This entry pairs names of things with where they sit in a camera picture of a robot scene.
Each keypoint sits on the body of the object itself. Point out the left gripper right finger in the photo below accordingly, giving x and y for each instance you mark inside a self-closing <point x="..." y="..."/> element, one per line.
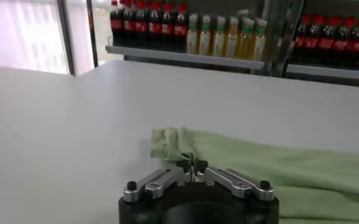
<point x="237" y="184"/>

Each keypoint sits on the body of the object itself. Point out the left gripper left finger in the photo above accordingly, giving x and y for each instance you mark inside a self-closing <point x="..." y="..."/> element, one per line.
<point x="154" y="185"/>

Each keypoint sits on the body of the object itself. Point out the light green polo shirt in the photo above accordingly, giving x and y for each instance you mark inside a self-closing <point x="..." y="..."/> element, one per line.
<point x="258" y="158"/>

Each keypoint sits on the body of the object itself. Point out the grey metal shelf rack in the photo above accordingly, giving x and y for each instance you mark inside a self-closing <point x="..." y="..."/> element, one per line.
<point x="328" y="72"/>
<point x="182" y="57"/>

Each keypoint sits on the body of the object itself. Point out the yellow drink bottle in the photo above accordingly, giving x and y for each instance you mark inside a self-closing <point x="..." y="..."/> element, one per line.
<point x="245" y="43"/>
<point x="205" y="39"/>
<point x="231" y="42"/>
<point x="193" y="38"/>
<point x="259" y="45"/>
<point x="218" y="41"/>

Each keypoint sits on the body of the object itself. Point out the cola bottle red cap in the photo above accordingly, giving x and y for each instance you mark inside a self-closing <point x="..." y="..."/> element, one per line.
<point x="314" y="43"/>
<point x="154" y="30"/>
<point x="342" y="45"/>
<point x="328" y="44"/>
<point x="167" y="30"/>
<point x="115" y="27"/>
<point x="128" y="28"/>
<point x="301" y="42"/>
<point x="180" y="32"/>
<point x="356" y="46"/>
<point x="141" y="29"/>

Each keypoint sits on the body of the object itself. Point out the black window frame post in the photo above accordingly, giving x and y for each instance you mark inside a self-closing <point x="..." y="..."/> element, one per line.
<point x="91" y="33"/>

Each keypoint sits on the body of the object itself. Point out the grey window frame post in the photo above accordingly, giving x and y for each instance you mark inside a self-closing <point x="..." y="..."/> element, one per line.
<point x="66" y="36"/>

